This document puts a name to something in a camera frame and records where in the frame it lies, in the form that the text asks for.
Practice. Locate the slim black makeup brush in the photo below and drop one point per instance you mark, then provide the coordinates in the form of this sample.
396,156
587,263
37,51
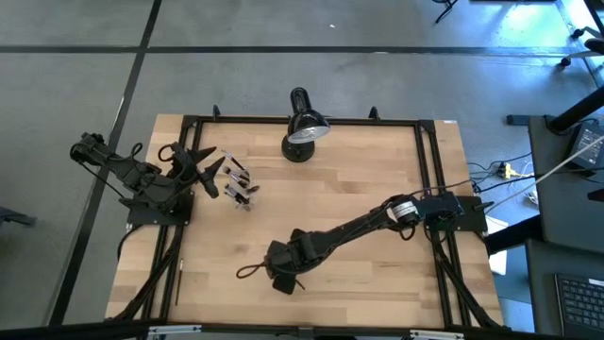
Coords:
233,160
299,283

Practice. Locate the white paper sheet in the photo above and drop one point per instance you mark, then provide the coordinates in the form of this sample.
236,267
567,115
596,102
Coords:
496,255

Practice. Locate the dark grey desk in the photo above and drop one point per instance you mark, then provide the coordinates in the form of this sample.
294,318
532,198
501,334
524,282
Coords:
540,293
566,208

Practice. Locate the silver metal bracket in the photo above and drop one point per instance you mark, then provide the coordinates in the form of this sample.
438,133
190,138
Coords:
436,335
174,329

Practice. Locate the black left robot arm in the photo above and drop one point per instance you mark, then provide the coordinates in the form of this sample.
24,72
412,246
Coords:
141,181

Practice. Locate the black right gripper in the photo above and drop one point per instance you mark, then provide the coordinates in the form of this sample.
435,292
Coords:
307,252

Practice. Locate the black tripod legs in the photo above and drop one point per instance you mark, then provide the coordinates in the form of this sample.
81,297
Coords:
446,9

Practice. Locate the black frame clamp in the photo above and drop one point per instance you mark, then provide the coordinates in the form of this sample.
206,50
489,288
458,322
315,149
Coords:
216,112
374,113

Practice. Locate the clear acrylic brush organiser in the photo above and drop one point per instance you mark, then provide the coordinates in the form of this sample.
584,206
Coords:
245,203

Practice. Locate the yellow power strip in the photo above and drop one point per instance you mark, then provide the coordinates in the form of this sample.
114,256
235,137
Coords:
508,171

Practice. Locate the black keyboard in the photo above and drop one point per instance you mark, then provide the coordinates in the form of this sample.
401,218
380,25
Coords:
582,304

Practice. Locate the grey labelled device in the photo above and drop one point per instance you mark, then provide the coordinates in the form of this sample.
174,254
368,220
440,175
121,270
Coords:
587,148

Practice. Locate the medium dark-bristle makeup brush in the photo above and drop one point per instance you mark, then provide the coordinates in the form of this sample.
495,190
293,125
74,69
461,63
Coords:
236,174

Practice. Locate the short thick kabuki brush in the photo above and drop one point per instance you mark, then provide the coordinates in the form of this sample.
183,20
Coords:
236,194

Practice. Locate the dark chair foot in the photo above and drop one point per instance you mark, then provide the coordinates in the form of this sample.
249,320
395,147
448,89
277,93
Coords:
16,217

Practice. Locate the black stand leg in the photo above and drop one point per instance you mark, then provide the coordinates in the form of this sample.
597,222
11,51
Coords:
580,111

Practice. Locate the large brown powder brush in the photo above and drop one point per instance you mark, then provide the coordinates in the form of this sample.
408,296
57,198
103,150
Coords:
253,190

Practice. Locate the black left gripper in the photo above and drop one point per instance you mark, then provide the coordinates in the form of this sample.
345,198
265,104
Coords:
186,163

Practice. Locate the office chair base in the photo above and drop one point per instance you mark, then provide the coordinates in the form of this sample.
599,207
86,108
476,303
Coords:
594,45

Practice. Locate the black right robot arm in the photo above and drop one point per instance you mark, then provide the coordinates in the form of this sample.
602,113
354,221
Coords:
358,226

